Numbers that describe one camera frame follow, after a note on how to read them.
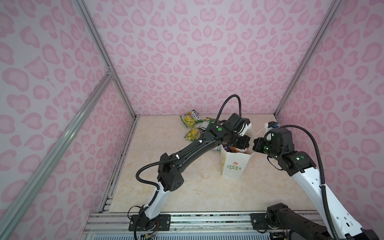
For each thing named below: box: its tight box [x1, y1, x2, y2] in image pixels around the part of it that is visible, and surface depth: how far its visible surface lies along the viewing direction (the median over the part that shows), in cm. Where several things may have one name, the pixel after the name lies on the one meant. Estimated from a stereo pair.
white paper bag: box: [213, 131, 256, 180], surface depth 78 cm
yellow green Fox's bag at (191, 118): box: [179, 109, 203, 128], surface depth 119 cm
